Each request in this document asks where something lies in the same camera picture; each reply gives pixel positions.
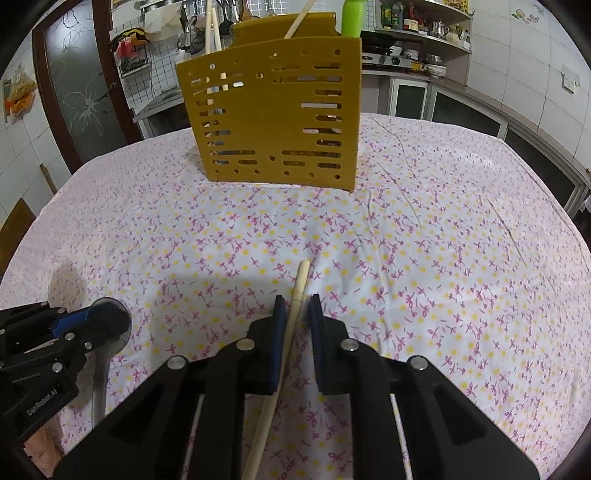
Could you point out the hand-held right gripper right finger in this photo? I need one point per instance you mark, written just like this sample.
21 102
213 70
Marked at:
318 344

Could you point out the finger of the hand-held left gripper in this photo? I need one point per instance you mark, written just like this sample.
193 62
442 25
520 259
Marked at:
69 348
74 321

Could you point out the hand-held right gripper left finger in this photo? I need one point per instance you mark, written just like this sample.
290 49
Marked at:
277 341

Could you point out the metal spoon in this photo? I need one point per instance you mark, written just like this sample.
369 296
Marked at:
108 325

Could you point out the wooden chopstick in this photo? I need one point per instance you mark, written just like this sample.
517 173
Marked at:
219 41
300 19
210 37
299 286

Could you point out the yellow perforated utensil holder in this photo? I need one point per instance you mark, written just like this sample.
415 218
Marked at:
277 120

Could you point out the row of hanging kitchen utensils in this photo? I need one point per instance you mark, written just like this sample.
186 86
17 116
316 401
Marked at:
226 18

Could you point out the person's left hand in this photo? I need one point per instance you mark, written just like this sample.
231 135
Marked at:
41 454

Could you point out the wooden chair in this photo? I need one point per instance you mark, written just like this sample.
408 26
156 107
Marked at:
16 230

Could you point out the pink floral tablecloth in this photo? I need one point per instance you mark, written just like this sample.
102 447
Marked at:
415 230

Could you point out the brown frosted glass door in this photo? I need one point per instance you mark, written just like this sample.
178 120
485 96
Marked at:
78 92

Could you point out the gas stove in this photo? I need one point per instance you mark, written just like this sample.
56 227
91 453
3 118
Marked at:
383 60

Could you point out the black wok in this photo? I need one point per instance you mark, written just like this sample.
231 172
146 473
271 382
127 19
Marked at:
378 39

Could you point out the green bottle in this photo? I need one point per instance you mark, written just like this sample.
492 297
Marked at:
385 14

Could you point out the metal kettle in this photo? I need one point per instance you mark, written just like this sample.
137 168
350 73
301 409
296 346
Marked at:
439 28

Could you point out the orange wall hanging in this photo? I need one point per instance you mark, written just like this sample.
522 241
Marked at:
21 94

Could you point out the corner wall shelf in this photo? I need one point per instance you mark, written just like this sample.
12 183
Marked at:
434 42

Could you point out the white wall socket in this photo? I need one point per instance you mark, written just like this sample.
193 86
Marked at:
571 78

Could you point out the yellow wall poster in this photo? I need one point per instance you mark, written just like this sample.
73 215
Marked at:
457 3

